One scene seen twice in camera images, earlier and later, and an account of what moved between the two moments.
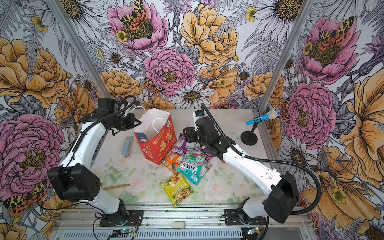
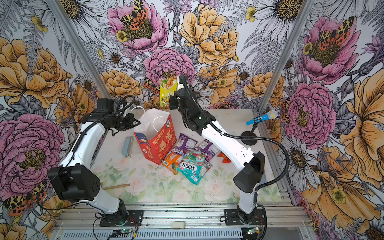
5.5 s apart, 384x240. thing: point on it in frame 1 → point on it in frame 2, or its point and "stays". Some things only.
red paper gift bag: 155,134 stays
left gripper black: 131,118 stays
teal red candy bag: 194,155 stays
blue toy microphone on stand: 250,137 stays
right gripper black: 189,134 → 173,98
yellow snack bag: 178,188 → 167,87
